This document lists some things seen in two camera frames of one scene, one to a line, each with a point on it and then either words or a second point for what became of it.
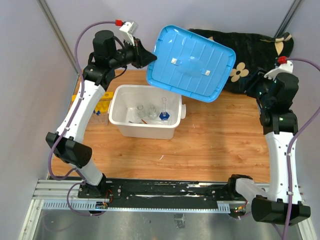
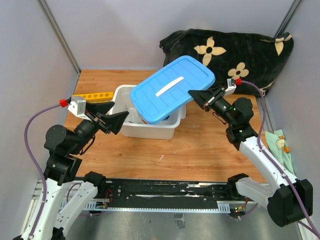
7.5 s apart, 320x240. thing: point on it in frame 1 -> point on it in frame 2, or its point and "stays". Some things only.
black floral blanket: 252,52 stays
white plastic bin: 145,111 stays
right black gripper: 259,77 -> 202,96
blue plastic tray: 189,65 -> 165,93
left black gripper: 142,57 -> 113,122
